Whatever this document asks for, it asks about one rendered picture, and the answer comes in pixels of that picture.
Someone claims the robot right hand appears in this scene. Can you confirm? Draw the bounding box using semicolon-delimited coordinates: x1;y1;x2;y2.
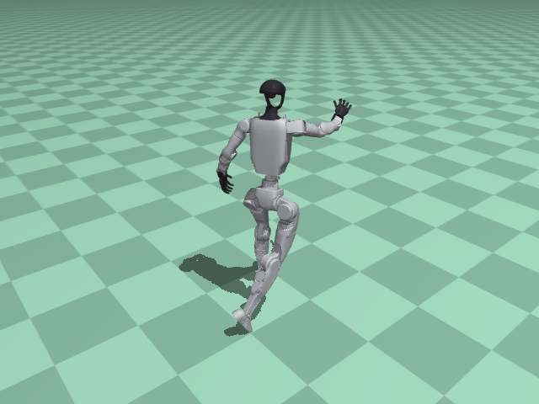
331;98;352;124

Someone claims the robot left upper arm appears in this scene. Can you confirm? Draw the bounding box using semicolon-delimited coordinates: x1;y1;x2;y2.
221;119;252;161

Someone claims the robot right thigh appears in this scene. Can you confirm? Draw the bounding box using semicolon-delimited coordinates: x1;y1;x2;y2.
261;197;300;270

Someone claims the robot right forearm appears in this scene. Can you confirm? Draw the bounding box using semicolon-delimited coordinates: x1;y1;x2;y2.
320;115;342;135

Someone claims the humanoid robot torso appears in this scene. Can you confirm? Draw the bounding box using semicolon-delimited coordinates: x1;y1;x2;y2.
249;112;292;211

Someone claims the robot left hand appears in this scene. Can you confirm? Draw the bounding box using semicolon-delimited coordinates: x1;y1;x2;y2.
217;171;234;194

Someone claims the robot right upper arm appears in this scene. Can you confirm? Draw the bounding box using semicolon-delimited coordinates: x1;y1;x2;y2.
286;120;327;138

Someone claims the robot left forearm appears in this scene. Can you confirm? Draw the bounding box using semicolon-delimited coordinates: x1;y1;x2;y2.
216;146;231;176

